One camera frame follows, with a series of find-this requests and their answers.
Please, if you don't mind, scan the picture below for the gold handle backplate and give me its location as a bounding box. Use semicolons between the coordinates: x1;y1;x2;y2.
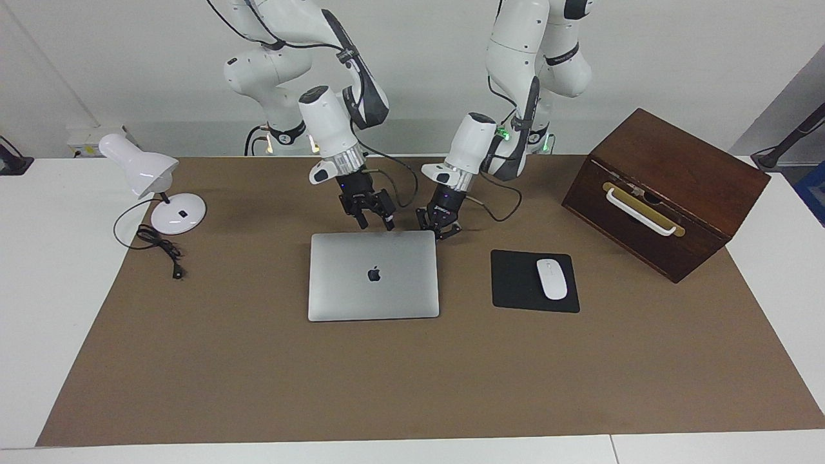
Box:
602;182;686;238

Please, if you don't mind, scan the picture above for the small black stand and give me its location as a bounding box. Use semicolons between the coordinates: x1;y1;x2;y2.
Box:
0;135;34;176

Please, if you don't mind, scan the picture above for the white power strip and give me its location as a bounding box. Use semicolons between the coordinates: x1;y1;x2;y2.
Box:
68;126;130;159

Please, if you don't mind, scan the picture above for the brown paper table mat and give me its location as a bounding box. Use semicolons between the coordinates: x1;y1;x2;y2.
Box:
35;155;825;447

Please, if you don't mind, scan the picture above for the white computer mouse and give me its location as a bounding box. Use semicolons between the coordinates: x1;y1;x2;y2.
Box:
536;258;568;301

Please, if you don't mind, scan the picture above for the black right base cable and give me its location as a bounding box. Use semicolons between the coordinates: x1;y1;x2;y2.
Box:
244;126;271;155

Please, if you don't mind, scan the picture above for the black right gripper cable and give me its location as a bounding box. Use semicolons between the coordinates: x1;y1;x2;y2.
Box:
206;0;420;210

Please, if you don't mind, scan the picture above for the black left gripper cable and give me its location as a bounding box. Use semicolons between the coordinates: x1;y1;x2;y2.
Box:
464;74;523;223

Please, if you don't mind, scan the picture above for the white box handle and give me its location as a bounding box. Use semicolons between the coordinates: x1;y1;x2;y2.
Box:
606;187;677;237

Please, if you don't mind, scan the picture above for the blue object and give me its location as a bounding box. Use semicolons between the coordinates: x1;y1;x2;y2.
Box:
793;161;825;226

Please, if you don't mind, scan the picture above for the black mouse pad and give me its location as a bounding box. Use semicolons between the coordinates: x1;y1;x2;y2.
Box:
490;250;581;314

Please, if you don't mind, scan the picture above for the black stand with pole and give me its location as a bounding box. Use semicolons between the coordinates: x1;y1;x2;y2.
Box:
751;103;825;171

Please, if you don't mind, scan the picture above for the white desk lamp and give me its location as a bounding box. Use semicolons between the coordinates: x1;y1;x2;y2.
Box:
98;133;208;235

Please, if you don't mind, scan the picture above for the dark brown wooden box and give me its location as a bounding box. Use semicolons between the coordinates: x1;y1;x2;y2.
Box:
561;108;772;284

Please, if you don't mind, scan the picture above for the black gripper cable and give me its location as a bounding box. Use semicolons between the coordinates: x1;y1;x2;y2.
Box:
206;0;420;210
464;74;523;223

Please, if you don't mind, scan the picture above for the black lamp power cable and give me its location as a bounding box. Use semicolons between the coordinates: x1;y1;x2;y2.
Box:
113;198;188;280

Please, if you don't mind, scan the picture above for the silver laptop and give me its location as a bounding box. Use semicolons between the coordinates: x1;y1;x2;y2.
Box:
308;231;440;322

